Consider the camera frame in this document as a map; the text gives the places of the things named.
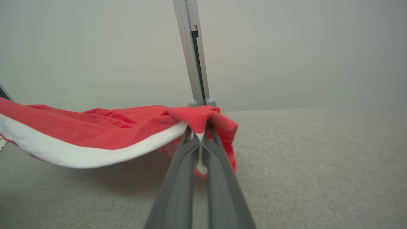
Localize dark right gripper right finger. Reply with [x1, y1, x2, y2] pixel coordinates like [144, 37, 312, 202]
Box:
[202, 126, 257, 229]

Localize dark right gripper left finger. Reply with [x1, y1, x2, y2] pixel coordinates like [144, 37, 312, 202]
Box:
[144, 127, 201, 229]

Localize red white shorts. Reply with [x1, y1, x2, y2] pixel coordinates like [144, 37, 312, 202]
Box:
[0, 97, 239, 179]

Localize grey partition post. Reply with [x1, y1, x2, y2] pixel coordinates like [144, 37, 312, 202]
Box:
[173, 0, 217, 107]

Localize grey metal frame leg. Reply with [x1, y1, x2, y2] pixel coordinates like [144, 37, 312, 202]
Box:
[0, 83, 15, 102]

